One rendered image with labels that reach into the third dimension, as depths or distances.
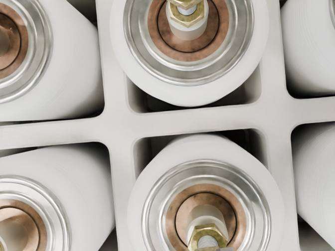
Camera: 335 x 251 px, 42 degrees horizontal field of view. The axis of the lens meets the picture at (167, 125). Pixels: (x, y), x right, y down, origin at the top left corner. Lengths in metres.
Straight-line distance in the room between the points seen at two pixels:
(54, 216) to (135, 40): 0.11
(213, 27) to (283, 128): 0.11
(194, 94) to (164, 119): 0.07
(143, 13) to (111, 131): 0.11
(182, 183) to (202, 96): 0.05
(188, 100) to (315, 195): 0.10
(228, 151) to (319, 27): 0.09
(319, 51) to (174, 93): 0.09
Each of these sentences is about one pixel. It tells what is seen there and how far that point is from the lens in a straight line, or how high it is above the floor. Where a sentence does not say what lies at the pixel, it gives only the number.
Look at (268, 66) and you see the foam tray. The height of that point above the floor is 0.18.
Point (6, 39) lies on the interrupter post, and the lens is 0.28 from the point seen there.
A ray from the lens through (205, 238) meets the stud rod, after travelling 0.22.
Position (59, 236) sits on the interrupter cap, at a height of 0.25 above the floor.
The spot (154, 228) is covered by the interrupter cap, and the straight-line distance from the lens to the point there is 0.26.
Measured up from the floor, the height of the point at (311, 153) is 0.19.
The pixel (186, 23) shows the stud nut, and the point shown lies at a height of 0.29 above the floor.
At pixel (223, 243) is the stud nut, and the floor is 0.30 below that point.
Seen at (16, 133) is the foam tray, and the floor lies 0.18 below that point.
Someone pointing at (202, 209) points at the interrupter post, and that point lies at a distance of 0.25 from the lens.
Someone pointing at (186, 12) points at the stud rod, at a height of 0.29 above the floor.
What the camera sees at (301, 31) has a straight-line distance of 0.30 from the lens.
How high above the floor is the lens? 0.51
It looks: 86 degrees down
